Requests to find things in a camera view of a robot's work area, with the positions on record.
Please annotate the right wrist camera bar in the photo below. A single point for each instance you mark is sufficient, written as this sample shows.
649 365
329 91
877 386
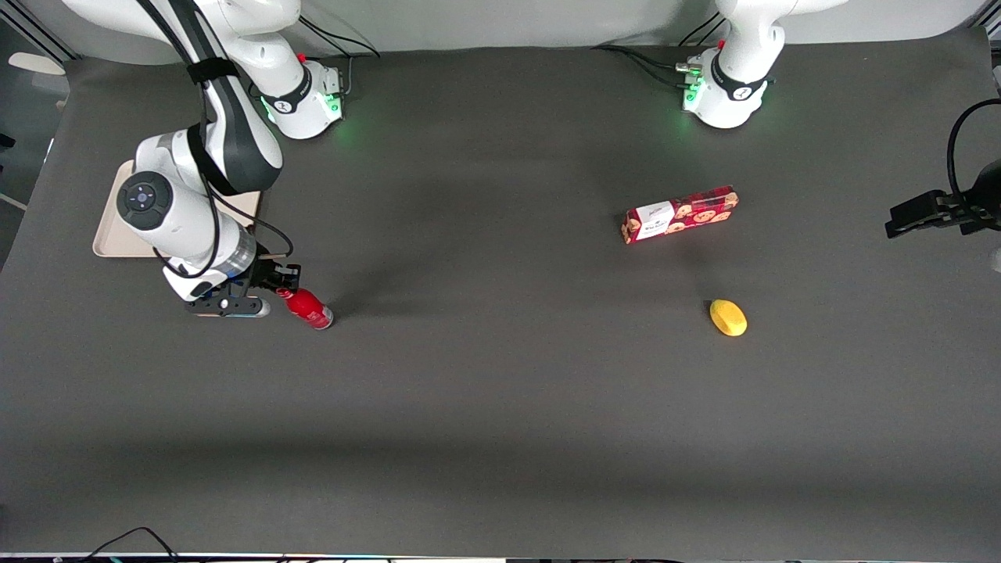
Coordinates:
227 306

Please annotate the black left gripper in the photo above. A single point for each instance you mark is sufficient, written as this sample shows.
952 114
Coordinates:
972 205

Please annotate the red cookie box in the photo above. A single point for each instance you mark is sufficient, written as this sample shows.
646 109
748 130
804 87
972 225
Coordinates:
680 215

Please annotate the yellow lemon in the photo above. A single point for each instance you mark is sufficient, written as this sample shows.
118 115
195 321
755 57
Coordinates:
729 318

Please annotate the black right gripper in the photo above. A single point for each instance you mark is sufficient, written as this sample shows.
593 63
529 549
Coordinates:
263 274

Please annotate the beige plastic tray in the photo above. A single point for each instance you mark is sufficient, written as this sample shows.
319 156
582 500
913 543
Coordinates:
108 238

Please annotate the white oval object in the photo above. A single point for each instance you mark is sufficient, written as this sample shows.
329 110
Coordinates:
35 63

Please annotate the red coke bottle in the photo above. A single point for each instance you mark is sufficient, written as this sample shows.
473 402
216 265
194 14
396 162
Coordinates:
311 310

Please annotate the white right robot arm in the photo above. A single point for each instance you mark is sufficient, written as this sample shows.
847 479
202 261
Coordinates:
180 211

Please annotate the black metal frame strut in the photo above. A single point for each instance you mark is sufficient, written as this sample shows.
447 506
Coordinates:
39 30

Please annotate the dark grey table mat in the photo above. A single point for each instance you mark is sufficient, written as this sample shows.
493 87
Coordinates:
500 407

